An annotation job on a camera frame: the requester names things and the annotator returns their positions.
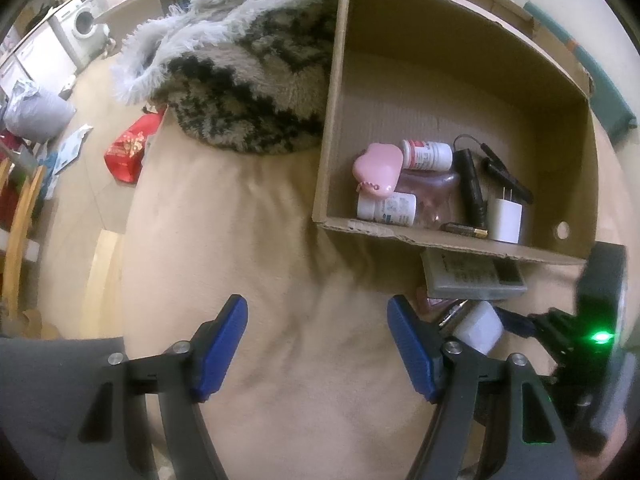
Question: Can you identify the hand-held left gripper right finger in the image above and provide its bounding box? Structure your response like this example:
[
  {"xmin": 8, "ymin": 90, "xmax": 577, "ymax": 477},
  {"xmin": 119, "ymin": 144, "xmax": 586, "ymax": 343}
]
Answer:
[{"xmin": 386, "ymin": 294, "xmax": 577, "ymax": 480}]

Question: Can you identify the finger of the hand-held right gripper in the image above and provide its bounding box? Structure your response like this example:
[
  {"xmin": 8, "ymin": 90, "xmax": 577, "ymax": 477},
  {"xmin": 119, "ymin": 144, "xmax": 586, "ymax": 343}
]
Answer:
[{"xmin": 499, "ymin": 308, "xmax": 576, "ymax": 357}]

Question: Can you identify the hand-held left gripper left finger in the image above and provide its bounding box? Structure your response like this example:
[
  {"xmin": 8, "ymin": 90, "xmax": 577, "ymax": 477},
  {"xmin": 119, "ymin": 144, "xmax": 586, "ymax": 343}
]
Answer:
[{"xmin": 54, "ymin": 293, "xmax": 249, "ymax": 480}]

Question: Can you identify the white rounded block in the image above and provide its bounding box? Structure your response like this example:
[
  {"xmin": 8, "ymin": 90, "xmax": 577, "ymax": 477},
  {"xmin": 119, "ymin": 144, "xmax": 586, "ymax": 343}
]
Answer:
[{"xmin": 452, "ymin": 301, "xmax": 505, "ymax": 355}]

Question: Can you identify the black gold battery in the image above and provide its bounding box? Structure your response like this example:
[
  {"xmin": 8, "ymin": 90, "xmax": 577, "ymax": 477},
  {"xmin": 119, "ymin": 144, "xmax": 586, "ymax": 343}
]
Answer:
[{"xmin": 439, "ymin": 221, "xmax": 489, "ymax": 239}]

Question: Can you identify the black clip device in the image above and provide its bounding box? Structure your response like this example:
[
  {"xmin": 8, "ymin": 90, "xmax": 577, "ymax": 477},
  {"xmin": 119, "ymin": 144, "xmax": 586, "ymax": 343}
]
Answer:
[{"xmin": 480, "ymin": 157, "xmax": 535, "ymax": 205}]

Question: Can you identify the black hair tool with cord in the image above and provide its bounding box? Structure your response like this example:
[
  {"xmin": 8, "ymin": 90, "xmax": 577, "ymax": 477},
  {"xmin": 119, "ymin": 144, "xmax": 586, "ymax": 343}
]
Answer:
[{"xmin": 452, "ymin": 133, "xmax": 494, "ymax": 229}]

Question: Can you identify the pink transparent bottle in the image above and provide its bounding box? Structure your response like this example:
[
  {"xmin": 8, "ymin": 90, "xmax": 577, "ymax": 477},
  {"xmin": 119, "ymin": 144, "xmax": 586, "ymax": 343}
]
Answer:
[{"xmin": 397, "ymin": 169, "xmax": 461, "ymax": 231}]

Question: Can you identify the pink heart-shaped case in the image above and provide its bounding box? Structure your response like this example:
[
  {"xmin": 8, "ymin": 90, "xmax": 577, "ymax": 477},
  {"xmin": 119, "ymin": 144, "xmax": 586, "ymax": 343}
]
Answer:
[{"xmin": 352, "ymin": 142, "xmax": 405, "ymax": 196}]

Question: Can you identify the white bottle red label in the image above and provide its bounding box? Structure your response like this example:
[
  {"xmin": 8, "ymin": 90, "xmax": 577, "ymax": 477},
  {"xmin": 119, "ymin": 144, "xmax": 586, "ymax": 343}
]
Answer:
[{"xmin": 400, "ymin": 138, "xmax": 454, "ymax": 172}]

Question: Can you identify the cardboard box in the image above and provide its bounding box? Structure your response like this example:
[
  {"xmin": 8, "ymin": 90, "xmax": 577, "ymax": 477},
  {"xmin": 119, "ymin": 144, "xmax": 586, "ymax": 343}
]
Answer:
[{"xmin": 311, "ymin": 0, "xmax": 601, "ymax": 267}]

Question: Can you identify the person's right forearm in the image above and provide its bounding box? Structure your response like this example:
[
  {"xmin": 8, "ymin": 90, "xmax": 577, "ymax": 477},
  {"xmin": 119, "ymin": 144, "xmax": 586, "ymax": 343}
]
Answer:
[{"xmin": 607, "ymin": 406, "xmax": 639, "ymax": 462}]

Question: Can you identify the pink small packet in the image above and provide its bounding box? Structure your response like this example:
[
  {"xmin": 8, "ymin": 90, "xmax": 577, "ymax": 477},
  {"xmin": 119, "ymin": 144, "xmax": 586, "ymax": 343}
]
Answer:
[{"xmin": 415, "ymin": 287, "xmax": 454, "ymax": 317}]

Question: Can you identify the silver metal object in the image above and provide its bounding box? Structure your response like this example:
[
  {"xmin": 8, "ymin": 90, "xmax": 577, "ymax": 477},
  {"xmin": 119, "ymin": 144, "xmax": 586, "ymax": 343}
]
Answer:
[{"xmin": 437, "ymin": 300, "xmax": 469, "ymax": 332}]

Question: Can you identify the grey flat case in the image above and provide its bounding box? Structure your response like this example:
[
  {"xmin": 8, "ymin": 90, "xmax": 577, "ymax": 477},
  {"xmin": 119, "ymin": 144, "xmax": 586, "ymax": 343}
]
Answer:
[{"xmin": 419, "ymin": 248, "xmax": 529, "ymax": 301}]

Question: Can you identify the beige bed sheet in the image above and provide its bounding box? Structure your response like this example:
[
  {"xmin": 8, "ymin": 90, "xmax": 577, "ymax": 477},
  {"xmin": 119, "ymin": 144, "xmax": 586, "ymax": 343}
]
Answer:
[{"xmin": 120, "ymin": 105, "xmax": 640, "ymax": 480}]

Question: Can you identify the white plug charger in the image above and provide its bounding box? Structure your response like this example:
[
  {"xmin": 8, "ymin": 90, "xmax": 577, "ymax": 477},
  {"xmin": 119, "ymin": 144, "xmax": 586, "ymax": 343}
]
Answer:
[{"xmin": 485, "ymin": 186, "xmax": 525, "ymax": 242}]

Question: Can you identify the white bottle blue label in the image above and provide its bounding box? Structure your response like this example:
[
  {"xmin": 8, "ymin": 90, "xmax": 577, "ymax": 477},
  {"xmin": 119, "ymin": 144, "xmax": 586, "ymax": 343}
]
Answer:
[{"xmin": 355, "ymin": 192, "xmax": 418, "ymax": 227}]

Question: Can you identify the red gift bag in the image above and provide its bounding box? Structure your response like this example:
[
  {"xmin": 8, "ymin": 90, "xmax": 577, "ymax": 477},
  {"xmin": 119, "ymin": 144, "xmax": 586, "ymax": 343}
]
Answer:
[{"xmin": 103, "ymin": 107, "xmax": 169, "ymax": 184}]

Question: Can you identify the wooden chair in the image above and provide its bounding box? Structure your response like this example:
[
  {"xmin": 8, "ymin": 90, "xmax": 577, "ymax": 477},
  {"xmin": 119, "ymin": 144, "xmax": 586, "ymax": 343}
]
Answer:
[{"xmin": 0, "ymin": 157, "xmax": 49, "ymax": 322}]

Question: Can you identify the teal cushion orange stripe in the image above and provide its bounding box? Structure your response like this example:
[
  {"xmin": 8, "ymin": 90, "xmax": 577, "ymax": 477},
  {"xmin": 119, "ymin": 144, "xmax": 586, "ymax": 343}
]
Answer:
[{"xmin": 522, "ymin": 1, "xmax": 640, "ymax": 142}]

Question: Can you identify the paper leaflet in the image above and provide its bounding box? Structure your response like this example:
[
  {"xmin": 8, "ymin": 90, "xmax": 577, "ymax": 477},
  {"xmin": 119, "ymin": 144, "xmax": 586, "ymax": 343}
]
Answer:
[{"xmin": 49, "ymin": 124, "xmax": 95, "ymax": 176}]

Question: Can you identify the dark red cloth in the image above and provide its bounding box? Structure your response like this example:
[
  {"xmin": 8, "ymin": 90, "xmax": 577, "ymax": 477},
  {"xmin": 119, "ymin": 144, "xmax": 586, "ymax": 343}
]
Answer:
[{"xmin": 0, "ymin": 129, "xmax": 22, "ymax": 232}]

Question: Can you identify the shaggy black white blanket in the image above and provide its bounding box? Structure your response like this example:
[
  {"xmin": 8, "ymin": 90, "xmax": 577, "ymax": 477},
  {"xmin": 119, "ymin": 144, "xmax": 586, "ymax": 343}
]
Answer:
[{"xmin": 112, "ymin": 0, "xmax": 347, "ymax": 154}]

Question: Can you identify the grey plastic bag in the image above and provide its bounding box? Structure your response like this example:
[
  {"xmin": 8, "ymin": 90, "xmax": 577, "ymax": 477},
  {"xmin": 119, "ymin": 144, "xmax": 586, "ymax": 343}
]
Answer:
[{"xmin": 2, "ymin": 79, "xmax": 76, "ymax": 142}]

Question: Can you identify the white cabinet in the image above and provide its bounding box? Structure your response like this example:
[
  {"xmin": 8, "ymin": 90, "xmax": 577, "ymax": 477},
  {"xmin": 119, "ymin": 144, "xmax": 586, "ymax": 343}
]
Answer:
[{"xmin": 0, "ymin": 22, "xmax": 82, "ymax": 97}]

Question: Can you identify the beige bedside table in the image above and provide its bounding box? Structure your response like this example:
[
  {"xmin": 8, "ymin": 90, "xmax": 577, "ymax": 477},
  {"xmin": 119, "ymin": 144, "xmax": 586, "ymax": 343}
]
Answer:
[{"xmin": 95, "ymin": 0, "xmax": 171, "ymax": 52}]

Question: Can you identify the white washing machine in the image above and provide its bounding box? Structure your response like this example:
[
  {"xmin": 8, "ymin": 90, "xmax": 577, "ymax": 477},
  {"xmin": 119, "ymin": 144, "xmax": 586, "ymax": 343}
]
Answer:
[{"xmin": 52, "ymin": 0, "xmax": 109, "ymax": 57}]

